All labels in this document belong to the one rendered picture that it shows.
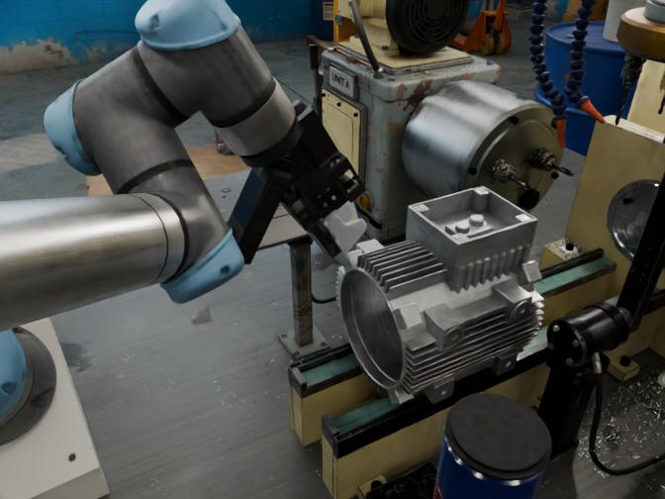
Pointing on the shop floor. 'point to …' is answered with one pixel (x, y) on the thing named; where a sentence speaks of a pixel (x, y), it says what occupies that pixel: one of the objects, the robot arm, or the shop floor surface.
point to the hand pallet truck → (486, 33)
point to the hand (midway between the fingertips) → (335, 260)
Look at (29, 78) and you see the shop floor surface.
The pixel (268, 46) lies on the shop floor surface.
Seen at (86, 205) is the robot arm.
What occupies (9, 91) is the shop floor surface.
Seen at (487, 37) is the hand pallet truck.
